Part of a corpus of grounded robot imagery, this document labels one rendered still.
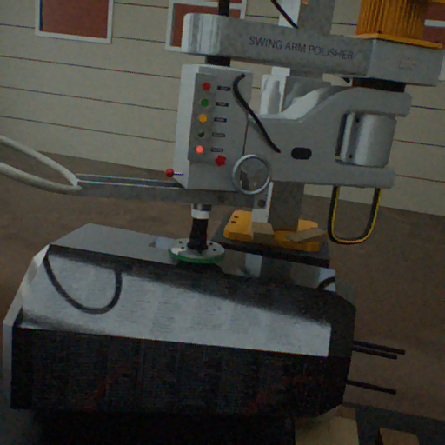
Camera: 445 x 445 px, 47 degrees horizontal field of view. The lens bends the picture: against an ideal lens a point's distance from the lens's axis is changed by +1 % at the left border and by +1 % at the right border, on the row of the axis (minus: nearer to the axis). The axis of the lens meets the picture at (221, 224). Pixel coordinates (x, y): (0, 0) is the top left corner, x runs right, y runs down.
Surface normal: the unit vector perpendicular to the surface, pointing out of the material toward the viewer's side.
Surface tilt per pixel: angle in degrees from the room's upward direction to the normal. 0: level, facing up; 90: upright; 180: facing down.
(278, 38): 90
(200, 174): 90
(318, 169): 90
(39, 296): 45
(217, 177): 90
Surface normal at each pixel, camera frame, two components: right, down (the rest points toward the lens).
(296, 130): 0.31, 0.29
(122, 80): -0.24, 0.23
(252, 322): -0.03, -0.51
